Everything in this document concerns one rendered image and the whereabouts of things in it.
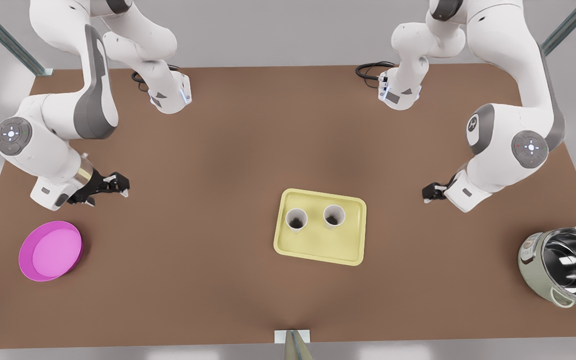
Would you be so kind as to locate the yellow rectangular tray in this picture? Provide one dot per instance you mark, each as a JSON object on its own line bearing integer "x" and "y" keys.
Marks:
{"x": 320, "y": 227}

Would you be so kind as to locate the magenta round plate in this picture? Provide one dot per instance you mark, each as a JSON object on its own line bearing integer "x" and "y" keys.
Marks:
{"x": 50, "y": 251}

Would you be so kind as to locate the white IKEA cup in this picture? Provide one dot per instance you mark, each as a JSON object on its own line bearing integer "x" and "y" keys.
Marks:
{"x": 296, "y": 220}
{"x": 334, "y": 216}

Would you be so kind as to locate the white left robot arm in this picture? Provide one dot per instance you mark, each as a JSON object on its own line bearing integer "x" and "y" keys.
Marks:
{"x": 513, "y": 125}

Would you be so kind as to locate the green steel cooking pot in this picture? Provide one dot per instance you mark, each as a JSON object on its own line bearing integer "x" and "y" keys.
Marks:
{"x": 565, "y": 265}

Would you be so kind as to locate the silver frame post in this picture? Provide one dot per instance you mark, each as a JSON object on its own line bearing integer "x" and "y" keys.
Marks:
{"x": 8, "y": 40}
{"x": 568, "y": 25}
{"x": 295, "y": 345}

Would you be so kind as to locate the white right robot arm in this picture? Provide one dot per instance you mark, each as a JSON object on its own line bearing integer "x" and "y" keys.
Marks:
{"x": 58, "y": 120}

